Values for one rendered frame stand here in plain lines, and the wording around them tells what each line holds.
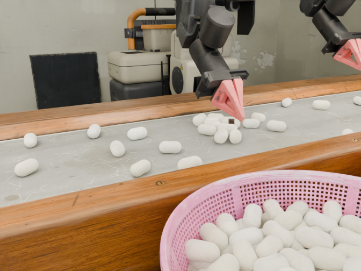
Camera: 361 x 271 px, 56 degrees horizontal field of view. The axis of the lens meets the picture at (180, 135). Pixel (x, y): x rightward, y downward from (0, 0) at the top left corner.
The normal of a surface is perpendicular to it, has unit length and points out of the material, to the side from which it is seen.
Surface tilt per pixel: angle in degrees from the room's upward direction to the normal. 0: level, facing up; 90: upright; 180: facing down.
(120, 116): 45
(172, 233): 75
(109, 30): 90
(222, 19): 39
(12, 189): 0
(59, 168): 0
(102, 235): 90
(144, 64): 90
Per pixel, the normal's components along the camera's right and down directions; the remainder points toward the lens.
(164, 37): 0.43, 0.31
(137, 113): 0.29, -0.48
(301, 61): -0.91, 0.15
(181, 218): 0.88, -0.15
